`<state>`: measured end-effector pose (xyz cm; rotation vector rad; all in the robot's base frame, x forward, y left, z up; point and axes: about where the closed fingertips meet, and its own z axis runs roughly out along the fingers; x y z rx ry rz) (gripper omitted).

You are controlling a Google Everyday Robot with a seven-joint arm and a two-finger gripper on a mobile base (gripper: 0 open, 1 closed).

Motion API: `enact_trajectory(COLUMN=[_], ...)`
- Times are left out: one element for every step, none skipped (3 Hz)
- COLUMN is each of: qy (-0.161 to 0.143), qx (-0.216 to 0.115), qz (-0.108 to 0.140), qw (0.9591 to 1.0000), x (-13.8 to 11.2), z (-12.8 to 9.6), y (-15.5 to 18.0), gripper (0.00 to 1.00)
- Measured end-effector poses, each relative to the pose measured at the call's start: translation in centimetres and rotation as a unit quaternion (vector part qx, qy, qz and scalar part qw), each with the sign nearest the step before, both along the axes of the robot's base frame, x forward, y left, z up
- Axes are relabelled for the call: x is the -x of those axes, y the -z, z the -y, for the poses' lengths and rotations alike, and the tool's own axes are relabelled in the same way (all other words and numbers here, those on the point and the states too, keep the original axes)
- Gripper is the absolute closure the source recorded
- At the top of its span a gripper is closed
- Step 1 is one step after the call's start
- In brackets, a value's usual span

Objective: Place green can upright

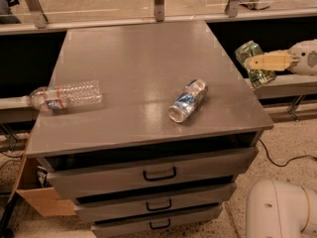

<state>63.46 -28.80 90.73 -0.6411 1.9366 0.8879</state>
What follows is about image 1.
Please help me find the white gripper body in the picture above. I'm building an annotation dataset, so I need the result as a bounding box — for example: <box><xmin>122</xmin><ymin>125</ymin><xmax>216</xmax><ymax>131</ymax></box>
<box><xmin>288</xmin><ymin>39</ymin><xmax>317</xmax><ymax>75</ymax></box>

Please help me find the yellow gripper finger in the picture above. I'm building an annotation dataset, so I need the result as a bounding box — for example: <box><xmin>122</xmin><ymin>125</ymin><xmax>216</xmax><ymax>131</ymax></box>
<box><xmin>245</xmin><ymin>50</ymin><xmax>299</xmax><ymax>71</ymax></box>

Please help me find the green soda can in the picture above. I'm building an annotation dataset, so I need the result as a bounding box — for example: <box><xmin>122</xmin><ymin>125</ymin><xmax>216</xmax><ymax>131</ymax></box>
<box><xmin>235</xmin><ymin>41</ymin><xmax>276</xmax><ymax>88</ymax></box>

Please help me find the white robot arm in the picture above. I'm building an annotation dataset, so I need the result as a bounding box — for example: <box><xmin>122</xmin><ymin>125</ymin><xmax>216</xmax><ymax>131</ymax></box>
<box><xmin>245</xmin><ymin>40</ymin><xmax>317</xmax><ymax>238</ymax></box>

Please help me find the blue silver crushed can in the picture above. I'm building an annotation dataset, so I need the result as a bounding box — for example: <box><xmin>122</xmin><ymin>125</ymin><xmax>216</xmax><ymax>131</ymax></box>
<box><xmin>167</xmin><ymin>79</ymin><xmax>208</xmax><ymax>123</ymax></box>

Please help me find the grey drawer cabinet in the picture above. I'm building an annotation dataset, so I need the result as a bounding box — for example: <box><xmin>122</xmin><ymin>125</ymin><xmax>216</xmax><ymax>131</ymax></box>
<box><xmin>25</xmin><ymin>20</ymin><xmax>274</xmax><ymax>238</ymax></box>

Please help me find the top grey drawer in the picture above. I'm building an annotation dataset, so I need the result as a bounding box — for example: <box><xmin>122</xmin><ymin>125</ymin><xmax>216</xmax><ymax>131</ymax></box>
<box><xmin>48</xmin><ymin>147</ymin><xmax>258</xmax><ymax>198</ymax></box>

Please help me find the grey drawer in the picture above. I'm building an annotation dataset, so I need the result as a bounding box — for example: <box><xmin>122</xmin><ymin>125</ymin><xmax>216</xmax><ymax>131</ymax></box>
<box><xmin>91</xmin><ymin>203</ymin><xmax>222</xmax><ymax>238</ymax></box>
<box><xmin>48</xmin><ymin>147</ymin><xmax>258</xmax><ymax>198</ymax></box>
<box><xmin>74</xmin><ymin>182</ymin><xmax>237</xmax><ymax>222</ymax></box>

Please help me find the clear plastic water bottle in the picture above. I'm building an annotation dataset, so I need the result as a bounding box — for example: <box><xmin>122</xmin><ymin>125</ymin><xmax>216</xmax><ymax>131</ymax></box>
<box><xmin>25</xmin><ymin>80</ymin><xmax>103</xmax><ymax>111</ymax></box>

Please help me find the middle grey drawer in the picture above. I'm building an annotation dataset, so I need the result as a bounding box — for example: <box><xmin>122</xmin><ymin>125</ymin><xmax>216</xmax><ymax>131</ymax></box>
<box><xmin>74</xmin><ymin>182</ymin><xmax>237</xmax><ymax>222</ymax></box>

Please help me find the bottom grey drawer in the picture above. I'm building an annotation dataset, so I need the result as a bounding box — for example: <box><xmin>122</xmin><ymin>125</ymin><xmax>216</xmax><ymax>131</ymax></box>
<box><xmin>91</xmin><ymin>203</ymin><xmax>222</xmax><ymax>238</ymax></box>

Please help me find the cardboard box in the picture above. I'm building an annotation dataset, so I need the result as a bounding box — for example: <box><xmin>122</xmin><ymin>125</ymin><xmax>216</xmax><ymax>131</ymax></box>
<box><xmin>10</xmin><ymin>149</ymin><xmax>75</xmax><ymax>217</ymax></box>

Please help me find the right metal railing post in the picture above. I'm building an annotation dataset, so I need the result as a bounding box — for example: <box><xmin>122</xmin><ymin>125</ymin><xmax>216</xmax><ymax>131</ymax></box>
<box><xmin>225</xmin><ymin>0</ymin><xmax>240</xmax><ymax>17</ymax></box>

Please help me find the metal railing post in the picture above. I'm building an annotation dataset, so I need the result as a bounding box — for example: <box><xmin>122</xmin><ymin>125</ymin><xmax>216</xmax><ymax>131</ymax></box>
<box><xmin>25</xmin><ymin>0</ymin><xmax>48</xmax><ymax>29</ymax></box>
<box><xmin>225</xmin><ymin>0</ymin><xmax>240</xmax><ymax>17</ymax></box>
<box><xmin>154</xmin><ymin>0</ymin><xmax>164</xmax><ymax>22</ymax></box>

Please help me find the black floor cable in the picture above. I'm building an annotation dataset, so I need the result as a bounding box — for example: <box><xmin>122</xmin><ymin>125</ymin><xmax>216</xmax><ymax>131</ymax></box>
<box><xmin>258</xmin><ymin>138</ymin><xmax>317</xmax><ymax>168</ymax></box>

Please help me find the middle metal railing post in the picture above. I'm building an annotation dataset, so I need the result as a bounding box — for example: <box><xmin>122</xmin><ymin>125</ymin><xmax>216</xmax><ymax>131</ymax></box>
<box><xmin>154</xmin><ymin>0</ymin><xmax>164</xmax><ymax>22</ymax></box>

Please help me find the left metal railing post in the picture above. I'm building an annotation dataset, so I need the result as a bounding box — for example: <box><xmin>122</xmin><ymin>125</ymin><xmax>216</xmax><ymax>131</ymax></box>
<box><xmin>25</xmin><ymin>0</ymin><xmax>48</xmax><ymax>29</ymax></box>

